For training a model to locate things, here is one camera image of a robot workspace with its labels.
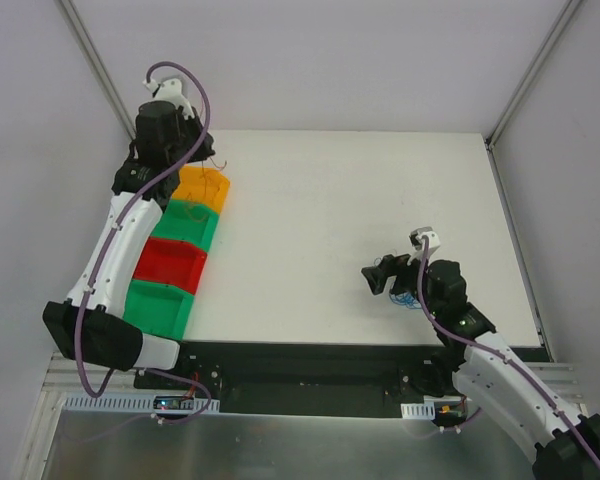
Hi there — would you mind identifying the blue thin cable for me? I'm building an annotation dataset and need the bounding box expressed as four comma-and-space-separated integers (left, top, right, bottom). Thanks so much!
387, 291, 424, 312

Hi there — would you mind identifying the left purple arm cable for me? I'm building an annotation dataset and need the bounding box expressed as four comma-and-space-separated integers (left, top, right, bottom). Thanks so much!
59, 60, 214, 444

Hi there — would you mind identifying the right white cable duct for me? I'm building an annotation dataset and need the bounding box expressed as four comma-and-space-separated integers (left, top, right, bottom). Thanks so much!
400, 401, 436, 421

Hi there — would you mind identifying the left aluminium frame post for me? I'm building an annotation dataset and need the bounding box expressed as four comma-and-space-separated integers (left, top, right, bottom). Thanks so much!
54, 0, 135, 139

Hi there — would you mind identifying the right aluminium frame post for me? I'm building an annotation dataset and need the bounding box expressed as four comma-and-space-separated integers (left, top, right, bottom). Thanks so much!
483, 0, 584, 151

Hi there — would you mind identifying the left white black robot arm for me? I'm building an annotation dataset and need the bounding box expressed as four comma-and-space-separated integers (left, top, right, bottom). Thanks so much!
42, 99, 214, 389

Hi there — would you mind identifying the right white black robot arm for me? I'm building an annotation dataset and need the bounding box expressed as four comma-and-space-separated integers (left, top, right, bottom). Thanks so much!
361, 255, 600, 479

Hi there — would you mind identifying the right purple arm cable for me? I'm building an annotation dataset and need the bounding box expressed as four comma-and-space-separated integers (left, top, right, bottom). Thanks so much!
403, 234, 600, 480

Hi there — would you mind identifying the lower green plastic bin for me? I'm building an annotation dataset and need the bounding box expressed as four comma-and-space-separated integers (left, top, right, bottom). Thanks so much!
123, 279, 195, 341

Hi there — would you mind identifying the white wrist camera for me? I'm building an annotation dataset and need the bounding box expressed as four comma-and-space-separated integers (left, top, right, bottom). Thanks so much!
409, 227, 441, 262
143, 77, 195, 119

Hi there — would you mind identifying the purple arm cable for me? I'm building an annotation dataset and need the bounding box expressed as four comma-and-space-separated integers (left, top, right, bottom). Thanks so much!
403, 234, 600, 480
59, 60, 214, 444

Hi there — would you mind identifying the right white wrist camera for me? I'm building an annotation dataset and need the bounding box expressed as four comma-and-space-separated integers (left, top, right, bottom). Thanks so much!
409, 227, 441, 262

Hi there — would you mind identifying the white cable duct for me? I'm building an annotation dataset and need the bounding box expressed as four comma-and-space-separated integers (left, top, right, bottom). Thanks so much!
64, 394, 220, 415
400, 401, 436, 421

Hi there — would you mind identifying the red plastic bin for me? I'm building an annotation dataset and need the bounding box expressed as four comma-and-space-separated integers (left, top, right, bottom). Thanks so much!
132, 237, 208, 295

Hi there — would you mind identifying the green plastic bin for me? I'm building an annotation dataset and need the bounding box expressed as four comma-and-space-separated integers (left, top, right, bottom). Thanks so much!
151, 200, 219, 252
123, 279, 195, 341

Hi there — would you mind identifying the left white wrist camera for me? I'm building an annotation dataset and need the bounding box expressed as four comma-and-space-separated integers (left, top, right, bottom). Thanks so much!
143, 77, 195, 119

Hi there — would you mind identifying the orange plastic bin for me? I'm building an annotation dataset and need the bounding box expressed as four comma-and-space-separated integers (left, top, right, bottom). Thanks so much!
172, 166, 231, 214

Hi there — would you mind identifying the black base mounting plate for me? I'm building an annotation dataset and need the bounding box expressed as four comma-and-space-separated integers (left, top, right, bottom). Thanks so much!
134, 341, 458, 418

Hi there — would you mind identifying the upper green plastic bin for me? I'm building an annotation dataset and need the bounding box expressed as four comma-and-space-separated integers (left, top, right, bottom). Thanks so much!
151, 200, 219, 252

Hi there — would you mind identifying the aluminium front rail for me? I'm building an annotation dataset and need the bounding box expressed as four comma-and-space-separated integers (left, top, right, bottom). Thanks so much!
42, 352, 584, 403

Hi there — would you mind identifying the aluminium frame post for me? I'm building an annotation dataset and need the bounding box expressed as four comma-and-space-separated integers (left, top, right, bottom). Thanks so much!
483, 0, 584, 151
54, 0, 135, 139

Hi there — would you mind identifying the left white cable duct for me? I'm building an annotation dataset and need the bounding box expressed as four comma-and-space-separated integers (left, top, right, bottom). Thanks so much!
64, 394, 220, 415

